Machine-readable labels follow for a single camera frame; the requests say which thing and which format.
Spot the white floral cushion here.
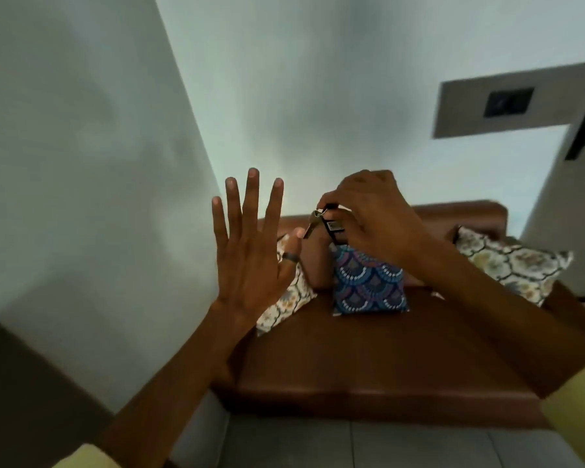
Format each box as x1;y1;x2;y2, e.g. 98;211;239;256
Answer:
256;234;318;336
431;226;575;308

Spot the yellow right sleeve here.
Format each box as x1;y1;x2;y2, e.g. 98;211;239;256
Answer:
540;355;585;468

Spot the black door handle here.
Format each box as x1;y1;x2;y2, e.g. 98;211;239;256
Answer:
564;110;585;162

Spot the silver key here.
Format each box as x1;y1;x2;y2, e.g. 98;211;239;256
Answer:
302;210;325;240

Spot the black wall socket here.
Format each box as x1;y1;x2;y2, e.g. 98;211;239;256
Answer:
483;87;535;119

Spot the yellow sleeve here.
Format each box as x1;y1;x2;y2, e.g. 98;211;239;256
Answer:
540;355;585;468
53;443;124;468

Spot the white door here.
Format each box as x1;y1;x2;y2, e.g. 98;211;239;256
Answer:
519;56;585;302

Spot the person's left forearm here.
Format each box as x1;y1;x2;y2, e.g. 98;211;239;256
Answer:
95;302;256;468

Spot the person's right forearm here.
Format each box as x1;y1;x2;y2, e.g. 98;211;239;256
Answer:
405;234;585;400

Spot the black key fob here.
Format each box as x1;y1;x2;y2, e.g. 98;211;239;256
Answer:
322;203;348;245

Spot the grey wall switch panel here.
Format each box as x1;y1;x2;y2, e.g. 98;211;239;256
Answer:
432;60;585;140

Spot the blue patterned cushion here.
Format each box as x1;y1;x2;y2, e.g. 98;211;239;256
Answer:
331;242;410;317

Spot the brown leather sofa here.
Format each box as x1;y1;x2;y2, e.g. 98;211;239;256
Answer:
212;201;585;430

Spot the person's right hand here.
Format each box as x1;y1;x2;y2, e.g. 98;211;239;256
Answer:
317;169;432;283

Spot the yellow left sleeve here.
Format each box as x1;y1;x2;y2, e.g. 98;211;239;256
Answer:
53;443;124;468

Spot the person's left hand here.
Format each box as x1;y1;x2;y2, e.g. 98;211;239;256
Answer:
211;168;307;332

